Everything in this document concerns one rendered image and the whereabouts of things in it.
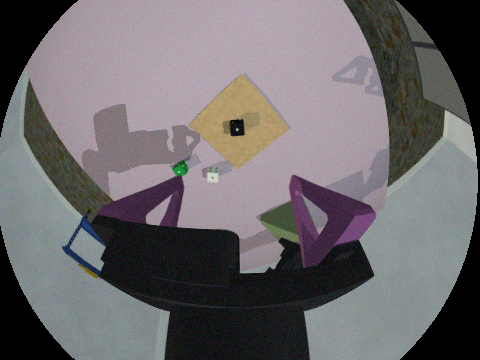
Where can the white die with black pips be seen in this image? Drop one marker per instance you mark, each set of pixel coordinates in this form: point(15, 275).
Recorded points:
point(213, 174)

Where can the green die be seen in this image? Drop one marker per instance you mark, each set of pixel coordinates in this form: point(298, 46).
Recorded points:
point(180, 168)

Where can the tan square mat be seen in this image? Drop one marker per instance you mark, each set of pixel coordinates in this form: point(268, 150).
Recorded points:
point(240, 100)

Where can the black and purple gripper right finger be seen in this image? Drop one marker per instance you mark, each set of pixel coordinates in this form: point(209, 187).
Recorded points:
point(348, 219)

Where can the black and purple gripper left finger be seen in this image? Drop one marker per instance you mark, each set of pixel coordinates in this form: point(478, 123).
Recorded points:
point(135, 207)

